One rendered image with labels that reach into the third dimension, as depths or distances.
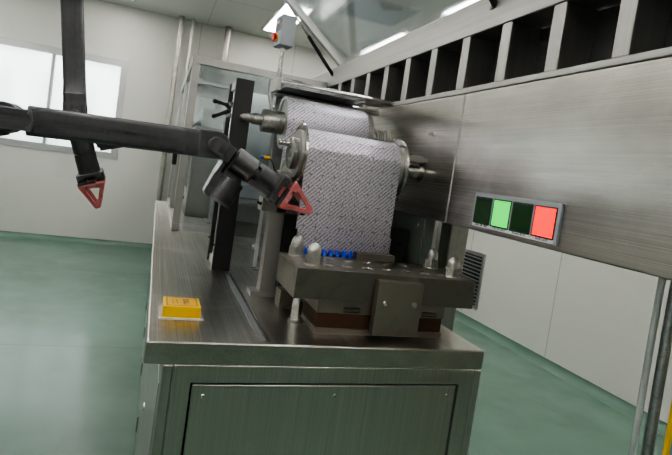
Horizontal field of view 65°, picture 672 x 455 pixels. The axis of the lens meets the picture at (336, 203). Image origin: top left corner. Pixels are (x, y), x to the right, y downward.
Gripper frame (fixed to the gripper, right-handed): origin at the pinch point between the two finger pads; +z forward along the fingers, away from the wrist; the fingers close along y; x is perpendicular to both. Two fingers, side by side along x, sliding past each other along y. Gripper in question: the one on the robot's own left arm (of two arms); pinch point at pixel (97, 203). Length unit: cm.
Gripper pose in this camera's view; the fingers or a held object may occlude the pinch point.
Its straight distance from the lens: 164.1
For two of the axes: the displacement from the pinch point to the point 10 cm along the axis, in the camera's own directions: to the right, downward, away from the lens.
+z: 1.4, 9.6, 2.5
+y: -3.5, -1.9, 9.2
